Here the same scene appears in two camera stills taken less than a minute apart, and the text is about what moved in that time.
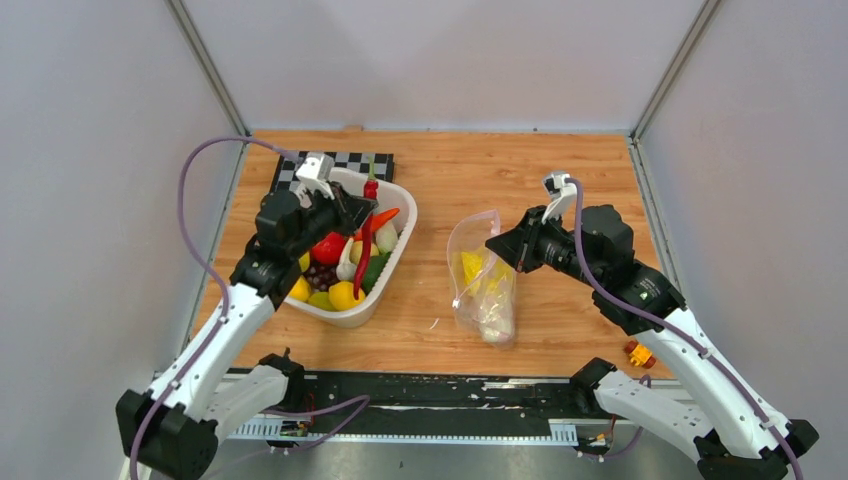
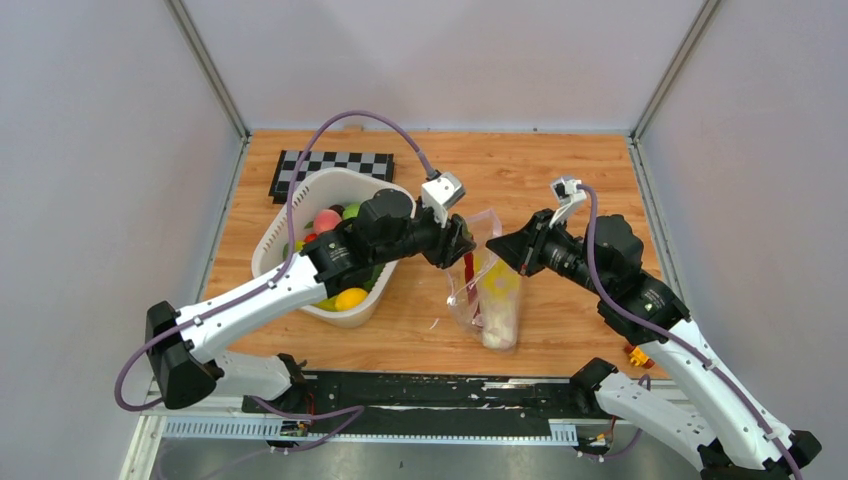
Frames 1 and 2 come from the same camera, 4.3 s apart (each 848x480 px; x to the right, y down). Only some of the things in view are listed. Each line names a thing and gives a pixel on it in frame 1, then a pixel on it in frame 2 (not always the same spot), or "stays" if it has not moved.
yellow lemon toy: (341, 296) stays
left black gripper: (351, 211) → (446, 253)
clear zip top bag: (482, 281) stays
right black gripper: (518, 245) stays
